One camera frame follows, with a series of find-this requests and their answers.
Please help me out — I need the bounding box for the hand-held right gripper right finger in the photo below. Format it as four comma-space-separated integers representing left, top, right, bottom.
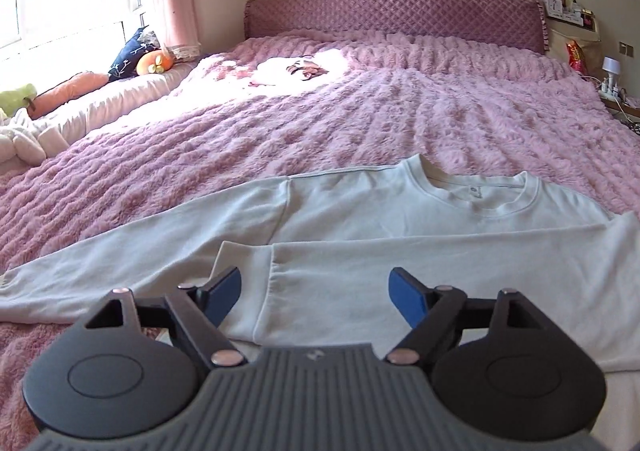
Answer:
386, 267, 553, 366

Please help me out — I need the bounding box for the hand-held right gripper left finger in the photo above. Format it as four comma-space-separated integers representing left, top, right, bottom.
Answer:
85, 266, 248, 368

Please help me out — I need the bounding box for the white printed sweatshirt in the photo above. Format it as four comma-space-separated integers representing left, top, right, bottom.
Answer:
0, 154, 640, 374

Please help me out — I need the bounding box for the pink fluffy blanket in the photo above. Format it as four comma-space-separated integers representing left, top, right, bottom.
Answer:
0, 28, 640, 451

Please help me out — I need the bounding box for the pale window seat cushion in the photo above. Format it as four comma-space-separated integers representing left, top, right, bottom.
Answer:
30, 62, 211, 142

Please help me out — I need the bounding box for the orange plush toy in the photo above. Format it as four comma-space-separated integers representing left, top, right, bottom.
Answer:
136, 50, 175, 76

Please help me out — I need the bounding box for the white plush toy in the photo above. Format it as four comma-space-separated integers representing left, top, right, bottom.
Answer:
0, 111, 71, 167

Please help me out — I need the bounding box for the long orange pillow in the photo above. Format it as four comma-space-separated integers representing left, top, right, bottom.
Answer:
27, 72, 111, 119

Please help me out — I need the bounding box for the navy floral pillow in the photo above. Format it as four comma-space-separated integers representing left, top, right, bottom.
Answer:
107, 26, 161, 82

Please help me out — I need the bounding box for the green plush toy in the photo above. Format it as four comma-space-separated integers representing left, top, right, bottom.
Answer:
0, 84, 38, 114

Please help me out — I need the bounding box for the purple quilted headboard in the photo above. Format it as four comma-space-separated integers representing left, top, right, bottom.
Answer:
244, 0, 551, 54

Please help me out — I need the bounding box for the wooden nightstand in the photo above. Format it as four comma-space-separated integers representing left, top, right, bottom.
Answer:
602, 94, 640, 121

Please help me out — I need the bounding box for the red snack bag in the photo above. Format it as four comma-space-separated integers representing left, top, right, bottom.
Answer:
566, 42, 586, 77

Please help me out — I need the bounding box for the beige hanging organiser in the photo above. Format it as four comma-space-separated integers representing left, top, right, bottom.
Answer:
545, 16, 606, 77

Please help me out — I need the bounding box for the cluster of small cosmetics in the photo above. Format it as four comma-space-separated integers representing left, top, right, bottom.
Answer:
537, 0, 598, 28

